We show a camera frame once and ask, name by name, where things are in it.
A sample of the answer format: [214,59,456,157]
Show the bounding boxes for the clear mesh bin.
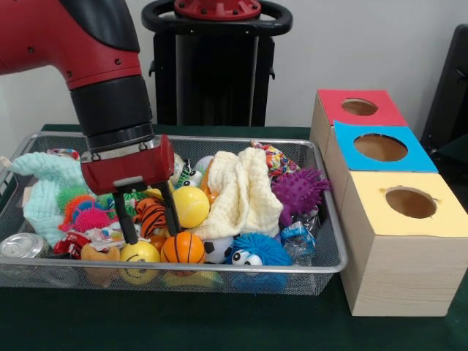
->
[0,131,348,297]

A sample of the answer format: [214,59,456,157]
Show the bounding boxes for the mint green muslin cloth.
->
[10,151,97,248]

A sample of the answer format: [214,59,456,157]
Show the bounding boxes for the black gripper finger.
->
[112,176,144,245]
[159,181,183,238]

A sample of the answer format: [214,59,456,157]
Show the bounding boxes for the black stand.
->
[420,24,468,154]

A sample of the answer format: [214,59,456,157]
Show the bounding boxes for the purple spiky ball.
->
[271,167,333,227]

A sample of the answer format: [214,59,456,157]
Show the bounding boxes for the orange toy basketball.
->
[159,232,207,277]

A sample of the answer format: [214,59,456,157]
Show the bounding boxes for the cream muslin cloth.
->
[193,146,284,242]

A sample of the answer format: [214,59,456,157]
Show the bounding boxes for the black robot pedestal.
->
[140,0,293,127]

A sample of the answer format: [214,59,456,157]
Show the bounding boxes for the dark green tablecloth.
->
[0,124,468,351]

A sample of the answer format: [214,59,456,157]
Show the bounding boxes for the wooden box with three holes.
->
[309,88,468,317]

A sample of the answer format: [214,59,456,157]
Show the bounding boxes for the yellow tennis ball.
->
[171,186,211,230]

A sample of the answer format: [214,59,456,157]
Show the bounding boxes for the blue fuzzy ball with eyes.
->
[224,233,294,293]

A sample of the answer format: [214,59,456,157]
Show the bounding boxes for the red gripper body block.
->
[80,134,176,197]

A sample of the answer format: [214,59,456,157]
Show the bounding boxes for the yellow smiley ball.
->
[119,240,162,284]

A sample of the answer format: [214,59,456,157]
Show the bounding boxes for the silver drink can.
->
[0,233,51,260]

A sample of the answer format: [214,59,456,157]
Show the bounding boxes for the orange striped tiger plush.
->
[132,197,172,238]

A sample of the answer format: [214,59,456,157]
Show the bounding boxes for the green puffer ball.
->
[95,190,140,215]

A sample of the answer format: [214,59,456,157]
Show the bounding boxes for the yellow sponge block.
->
[141,181,176,201]

